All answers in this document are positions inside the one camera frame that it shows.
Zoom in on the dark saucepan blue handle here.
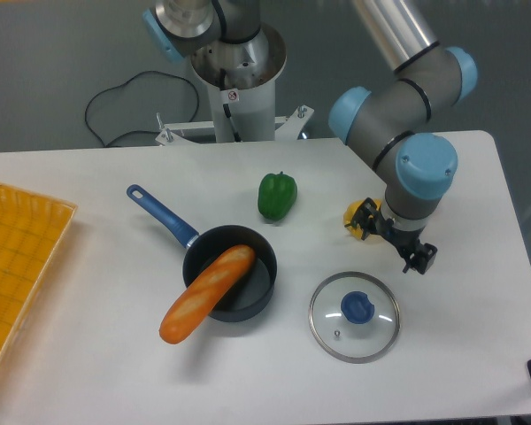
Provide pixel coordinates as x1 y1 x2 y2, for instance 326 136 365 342
127 184 277 322

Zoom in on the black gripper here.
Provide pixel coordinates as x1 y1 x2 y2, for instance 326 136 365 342
351 197 438 274

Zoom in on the toy baguette bread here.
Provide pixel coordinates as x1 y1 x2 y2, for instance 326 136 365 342
158 244 256 344

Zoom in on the glass pot lid blue knob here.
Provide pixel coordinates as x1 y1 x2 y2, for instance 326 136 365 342
308 271 402 365

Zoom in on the green toy bell pepper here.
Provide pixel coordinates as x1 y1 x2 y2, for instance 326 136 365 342
258 172 297 221

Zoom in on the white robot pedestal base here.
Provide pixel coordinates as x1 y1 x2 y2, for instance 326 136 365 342
154 24 316 146

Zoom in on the yellow plastic basket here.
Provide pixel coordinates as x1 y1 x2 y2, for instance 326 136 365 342
0 182 78 367

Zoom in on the yellow toy bell pepper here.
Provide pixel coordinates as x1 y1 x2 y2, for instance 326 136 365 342
342 200 364 240

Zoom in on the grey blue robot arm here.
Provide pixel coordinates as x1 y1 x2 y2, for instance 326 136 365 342
142 1 478 273

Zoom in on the black cable on floor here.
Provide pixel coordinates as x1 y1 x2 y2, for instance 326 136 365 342
84 70 201 148

